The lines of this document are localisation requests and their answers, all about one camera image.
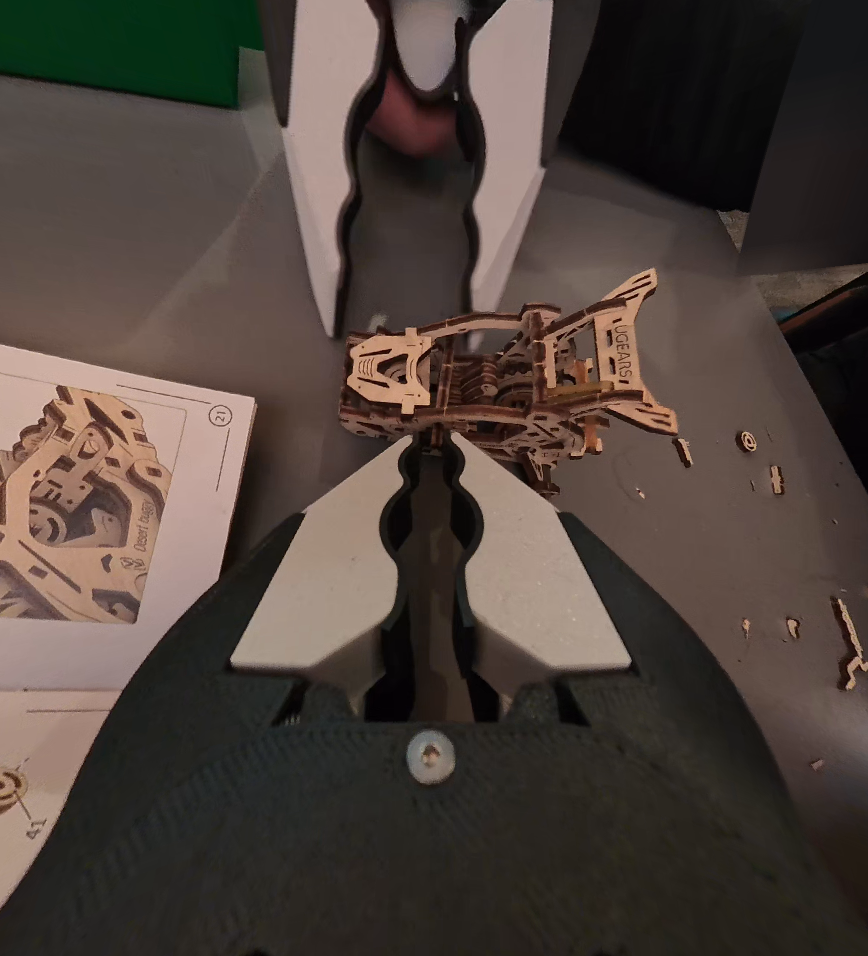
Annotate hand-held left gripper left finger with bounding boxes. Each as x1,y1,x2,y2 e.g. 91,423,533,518
229,435,416,719

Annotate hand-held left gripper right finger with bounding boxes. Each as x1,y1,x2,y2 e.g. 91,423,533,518
443,433,634,712

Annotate open instruction booklet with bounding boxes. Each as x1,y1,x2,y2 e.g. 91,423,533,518
0,332,259,905

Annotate toothed wooden strip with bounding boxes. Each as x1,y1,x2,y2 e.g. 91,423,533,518
830,595,864,664

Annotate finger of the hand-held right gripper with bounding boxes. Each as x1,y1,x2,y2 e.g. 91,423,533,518
451,0,556,315
284,0,397,342

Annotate wooden mechanical model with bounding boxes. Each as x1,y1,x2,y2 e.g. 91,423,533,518
340,267,681,500

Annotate person's right hand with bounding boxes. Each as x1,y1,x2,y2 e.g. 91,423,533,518
370,78,465,159

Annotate green plastic bin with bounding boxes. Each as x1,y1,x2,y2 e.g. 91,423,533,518
0,0,244,115

